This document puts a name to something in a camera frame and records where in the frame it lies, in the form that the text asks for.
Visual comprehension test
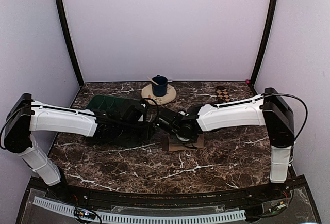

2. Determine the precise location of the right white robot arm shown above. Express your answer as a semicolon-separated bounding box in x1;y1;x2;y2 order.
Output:
156;88;295;200

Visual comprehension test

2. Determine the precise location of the right black frame post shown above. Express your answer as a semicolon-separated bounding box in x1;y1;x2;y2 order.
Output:
246;0;277;91

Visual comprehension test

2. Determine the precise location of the black front rail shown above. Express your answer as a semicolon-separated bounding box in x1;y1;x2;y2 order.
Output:
68;185;276;208

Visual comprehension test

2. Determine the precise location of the brown black checkered sock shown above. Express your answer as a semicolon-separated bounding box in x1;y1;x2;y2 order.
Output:
216;86;231;103

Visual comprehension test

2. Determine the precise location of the left black frame post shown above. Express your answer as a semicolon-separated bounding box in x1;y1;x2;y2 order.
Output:
55;0;85;88

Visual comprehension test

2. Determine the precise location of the plain brown sock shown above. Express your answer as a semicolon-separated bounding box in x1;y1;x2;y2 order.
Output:
161;135;204;152

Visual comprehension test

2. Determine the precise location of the beige floral round mat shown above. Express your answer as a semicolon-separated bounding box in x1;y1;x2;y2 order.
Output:
141;84;177;105

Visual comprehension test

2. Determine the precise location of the camera black cable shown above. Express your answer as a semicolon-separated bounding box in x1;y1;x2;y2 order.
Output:
262;93;309;157
139;97;160;129

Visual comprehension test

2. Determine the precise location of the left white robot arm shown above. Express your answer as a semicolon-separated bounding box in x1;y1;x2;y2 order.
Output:
1;93;155;201

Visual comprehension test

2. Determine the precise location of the left camera black cable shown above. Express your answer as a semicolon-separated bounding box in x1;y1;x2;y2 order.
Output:
139;97;160;129

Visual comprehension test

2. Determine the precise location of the black frame post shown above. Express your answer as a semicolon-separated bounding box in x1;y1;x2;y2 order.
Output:
55;0;85;88
246;0;277;91

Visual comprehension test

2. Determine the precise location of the dark blue mug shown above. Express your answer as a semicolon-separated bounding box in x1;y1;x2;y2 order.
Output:
152;75;168;97

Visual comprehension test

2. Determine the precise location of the green divided plastic tray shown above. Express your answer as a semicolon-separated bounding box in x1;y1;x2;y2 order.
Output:
86;95;146;123

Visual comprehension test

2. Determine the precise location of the white slotted cable duct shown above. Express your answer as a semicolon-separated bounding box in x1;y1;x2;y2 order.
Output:
32;197;246;223

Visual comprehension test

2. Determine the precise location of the right camera black cable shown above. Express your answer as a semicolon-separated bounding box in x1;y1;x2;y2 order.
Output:
262;93;309;157

